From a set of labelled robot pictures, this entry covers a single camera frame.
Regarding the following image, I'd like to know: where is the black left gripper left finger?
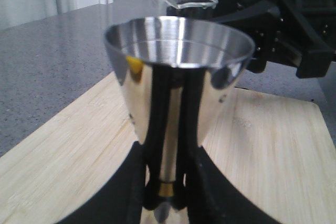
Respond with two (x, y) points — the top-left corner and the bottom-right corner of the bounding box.
(59, 142), (146, 223)

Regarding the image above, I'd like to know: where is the silver steel jigger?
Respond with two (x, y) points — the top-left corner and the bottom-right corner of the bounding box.
(104, 16), (255, 223)

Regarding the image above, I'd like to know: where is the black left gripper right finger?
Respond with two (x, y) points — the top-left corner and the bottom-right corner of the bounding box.
(187, 147), (279, 223)

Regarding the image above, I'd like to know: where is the light wooden cutting board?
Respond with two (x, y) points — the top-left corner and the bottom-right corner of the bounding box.
(1, 74), (335, 223)

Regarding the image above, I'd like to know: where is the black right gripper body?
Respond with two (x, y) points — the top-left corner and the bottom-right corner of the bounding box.
(238, 0), (335, 78)

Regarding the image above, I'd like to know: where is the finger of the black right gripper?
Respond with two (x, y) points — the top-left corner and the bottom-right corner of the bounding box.
(166, 0), (280, 25)

